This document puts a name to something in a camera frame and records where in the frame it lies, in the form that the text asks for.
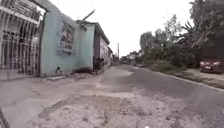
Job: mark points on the pole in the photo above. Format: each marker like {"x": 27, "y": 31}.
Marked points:
{"x": 118, "y": 51}

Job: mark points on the building with dark roof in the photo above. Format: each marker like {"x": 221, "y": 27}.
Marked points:
{"x": 101, "y": 50}

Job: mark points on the grey cracked asphalt road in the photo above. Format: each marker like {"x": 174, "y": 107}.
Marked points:
{"x": 133, "y": 86}

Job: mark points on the grass verge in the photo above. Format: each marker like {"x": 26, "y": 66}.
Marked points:
{"x": 166, "y": 67}

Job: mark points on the pale concrete kerb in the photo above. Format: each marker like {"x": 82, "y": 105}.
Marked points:
{"x": 186, "y": 79}

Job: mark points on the row of trees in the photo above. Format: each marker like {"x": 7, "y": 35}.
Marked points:
{"x": 186, "y": 40}

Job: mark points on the white metal bar gate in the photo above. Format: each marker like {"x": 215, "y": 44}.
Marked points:
{"x": 18, "y": 40}

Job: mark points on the red car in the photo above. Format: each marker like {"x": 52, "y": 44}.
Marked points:
{"x": 210, "y": 65}

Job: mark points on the pale green concrete wall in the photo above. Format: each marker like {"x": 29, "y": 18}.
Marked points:
{"x": 55, "y": 56}

